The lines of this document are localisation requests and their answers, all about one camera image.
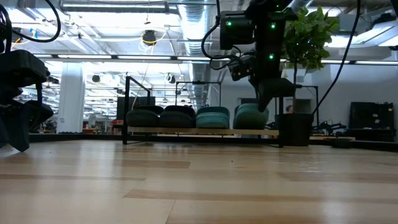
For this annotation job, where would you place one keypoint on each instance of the white pillar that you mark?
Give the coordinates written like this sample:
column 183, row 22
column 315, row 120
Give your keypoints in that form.
column 71, row 99

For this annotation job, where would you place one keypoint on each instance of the long ceiling light strip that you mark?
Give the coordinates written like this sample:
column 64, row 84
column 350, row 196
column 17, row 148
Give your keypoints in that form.
column 140, row 57

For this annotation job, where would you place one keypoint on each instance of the black hanging ceiling lamp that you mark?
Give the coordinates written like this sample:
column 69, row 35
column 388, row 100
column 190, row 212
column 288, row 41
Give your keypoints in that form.
column 149, row 38

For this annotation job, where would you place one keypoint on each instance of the black plant pot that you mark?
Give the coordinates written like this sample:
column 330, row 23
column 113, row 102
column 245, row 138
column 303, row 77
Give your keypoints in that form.
column 295, row 130

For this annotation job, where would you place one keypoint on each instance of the black background station frame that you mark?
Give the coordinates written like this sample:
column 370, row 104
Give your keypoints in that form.
column 199, row 82
column 311, row 86

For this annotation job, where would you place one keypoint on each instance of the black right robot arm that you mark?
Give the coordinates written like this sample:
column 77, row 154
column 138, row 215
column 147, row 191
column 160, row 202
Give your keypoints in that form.
column 269, row 40

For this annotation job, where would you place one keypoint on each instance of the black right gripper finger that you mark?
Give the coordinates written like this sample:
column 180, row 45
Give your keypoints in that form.
column 265, row 102

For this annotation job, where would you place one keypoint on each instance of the person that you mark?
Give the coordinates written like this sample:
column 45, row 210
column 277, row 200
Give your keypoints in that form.
column 289, row 109

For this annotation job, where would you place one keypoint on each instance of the teal rubber slide sandal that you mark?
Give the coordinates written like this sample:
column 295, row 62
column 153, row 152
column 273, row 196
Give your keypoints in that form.
column 248, row 119
column 212, row 121

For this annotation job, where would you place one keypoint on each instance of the green leafy plant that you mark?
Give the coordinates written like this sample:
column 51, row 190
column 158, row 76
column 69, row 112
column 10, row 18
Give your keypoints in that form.
column 308, row 37

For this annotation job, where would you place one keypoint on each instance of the black equipment case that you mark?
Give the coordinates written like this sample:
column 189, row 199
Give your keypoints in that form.
column 371, row 113

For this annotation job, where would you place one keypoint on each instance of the black aluminium table frame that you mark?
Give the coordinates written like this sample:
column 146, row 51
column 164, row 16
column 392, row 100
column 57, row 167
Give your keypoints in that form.
column 53, row 137

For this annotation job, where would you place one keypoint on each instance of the silver ceiling duct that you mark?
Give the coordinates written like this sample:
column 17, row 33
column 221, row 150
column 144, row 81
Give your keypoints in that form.
column 196, row 25

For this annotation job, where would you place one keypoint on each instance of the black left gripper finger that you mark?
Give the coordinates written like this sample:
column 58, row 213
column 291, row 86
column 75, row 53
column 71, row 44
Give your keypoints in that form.
column 15, row 127
column 40, row 112

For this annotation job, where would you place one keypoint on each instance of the black frame wooden shelf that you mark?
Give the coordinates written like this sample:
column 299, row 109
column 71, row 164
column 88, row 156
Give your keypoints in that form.
column 174, row 130

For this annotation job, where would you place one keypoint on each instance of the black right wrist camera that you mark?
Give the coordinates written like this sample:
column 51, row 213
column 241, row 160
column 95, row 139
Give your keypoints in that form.
column 242, row 70

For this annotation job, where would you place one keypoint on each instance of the black background monitor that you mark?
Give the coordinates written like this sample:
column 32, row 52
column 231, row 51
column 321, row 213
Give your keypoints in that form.
column 136, row 101

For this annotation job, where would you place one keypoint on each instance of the black background robot arm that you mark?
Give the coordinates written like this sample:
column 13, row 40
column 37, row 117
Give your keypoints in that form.
column 329, row 126

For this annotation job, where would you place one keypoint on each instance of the small black round lamp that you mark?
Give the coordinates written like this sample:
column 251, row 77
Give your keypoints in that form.
column 95, row 78
column 171, row 78

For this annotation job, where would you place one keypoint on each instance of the black rubber slide sandal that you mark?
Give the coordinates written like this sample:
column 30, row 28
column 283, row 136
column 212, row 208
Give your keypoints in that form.
column 177, row 120
column 143, row 119

